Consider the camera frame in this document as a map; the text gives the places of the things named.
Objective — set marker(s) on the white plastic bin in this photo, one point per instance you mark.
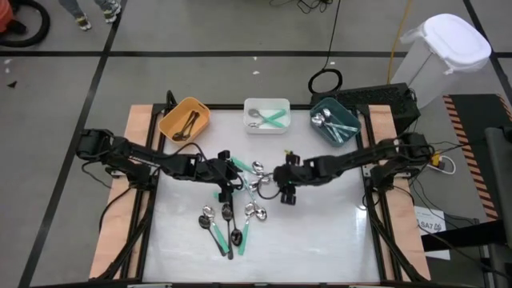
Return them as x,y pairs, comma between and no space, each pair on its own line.
266,130

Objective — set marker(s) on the white lidded trash bin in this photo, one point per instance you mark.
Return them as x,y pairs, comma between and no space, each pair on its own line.
452,44

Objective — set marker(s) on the white paper sheet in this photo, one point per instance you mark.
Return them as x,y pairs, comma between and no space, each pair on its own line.
426,214

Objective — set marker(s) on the black computer case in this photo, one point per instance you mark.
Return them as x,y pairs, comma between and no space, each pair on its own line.
380,100

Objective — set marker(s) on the black spoon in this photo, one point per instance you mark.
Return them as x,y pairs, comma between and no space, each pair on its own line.
189,123
204,222
236,237
227,214
177,137
185,137

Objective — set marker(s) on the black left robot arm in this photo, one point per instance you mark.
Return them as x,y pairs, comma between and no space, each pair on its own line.
140,158

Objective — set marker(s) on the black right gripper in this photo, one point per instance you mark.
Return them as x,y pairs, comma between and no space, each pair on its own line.
292,174

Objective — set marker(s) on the tan wooden side board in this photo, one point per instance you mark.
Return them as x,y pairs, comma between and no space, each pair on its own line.
384,120
138,118

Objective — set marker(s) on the black metal beam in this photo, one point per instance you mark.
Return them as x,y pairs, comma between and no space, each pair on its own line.
460,239

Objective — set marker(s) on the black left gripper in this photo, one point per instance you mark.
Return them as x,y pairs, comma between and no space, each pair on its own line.
212,168

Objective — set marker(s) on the orange plastic bin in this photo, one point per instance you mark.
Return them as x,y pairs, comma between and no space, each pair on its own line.
172,120

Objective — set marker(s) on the yellow power plug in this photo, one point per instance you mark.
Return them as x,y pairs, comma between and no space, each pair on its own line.
436,160

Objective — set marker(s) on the dark teal plastic bin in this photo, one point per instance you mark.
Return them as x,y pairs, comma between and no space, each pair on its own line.
345,108

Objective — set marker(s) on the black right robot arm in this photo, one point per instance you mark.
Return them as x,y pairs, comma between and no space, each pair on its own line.
352,160

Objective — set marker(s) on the person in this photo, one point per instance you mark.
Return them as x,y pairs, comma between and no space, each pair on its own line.
84,22

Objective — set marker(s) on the orange vacuum cleaner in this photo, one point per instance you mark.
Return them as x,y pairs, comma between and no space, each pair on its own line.
4,16

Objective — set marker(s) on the black hazard-striped mat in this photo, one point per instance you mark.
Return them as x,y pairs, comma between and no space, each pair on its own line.
472,116

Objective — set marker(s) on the black scrap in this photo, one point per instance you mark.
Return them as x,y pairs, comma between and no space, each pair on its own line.
12,84

